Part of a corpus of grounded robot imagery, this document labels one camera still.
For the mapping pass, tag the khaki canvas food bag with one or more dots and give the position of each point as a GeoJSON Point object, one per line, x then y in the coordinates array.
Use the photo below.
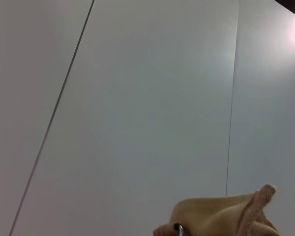
{"type": "Point", "coordinates": [211, 214]}

